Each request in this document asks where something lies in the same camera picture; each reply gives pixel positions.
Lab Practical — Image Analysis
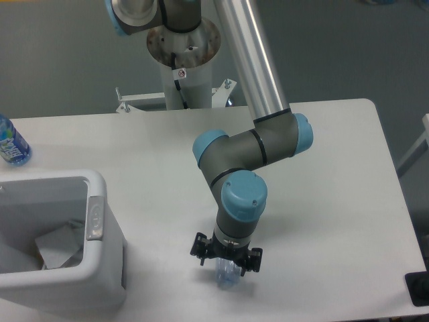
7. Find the clear plastic bottle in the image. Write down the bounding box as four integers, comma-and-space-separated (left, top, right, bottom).
214, 258, 241, 290

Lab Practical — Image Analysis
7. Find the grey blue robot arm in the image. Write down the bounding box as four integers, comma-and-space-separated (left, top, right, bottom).
105, 1, 313, 274

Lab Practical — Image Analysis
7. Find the white trash can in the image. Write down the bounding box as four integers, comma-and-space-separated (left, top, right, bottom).
1, 170, 127, 312

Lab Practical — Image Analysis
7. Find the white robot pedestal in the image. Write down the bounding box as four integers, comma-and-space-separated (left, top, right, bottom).
147, 18, 221, 93

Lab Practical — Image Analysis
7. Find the black cable on pedestal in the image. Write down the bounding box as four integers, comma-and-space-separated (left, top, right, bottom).
170, 52, 189, 110

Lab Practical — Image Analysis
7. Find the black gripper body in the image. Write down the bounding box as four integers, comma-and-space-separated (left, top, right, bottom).
204, 234, 251, 266

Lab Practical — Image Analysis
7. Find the white pedestal base frame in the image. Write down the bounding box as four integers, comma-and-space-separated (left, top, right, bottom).
115, 78, 237, 113

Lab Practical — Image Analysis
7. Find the blue labelled water bottle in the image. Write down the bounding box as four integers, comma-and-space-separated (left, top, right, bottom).
1, 115, 32, 166

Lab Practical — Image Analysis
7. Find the white frame at right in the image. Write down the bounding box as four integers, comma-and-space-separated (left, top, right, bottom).
396, 114, 428, 178

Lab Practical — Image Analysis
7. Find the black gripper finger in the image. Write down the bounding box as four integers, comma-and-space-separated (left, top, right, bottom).
239, 248, 263, 276
190, 232, 213, 266

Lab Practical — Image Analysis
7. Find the white paper wrapper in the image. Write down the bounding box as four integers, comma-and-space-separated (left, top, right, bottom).
35, 221, 84, 270

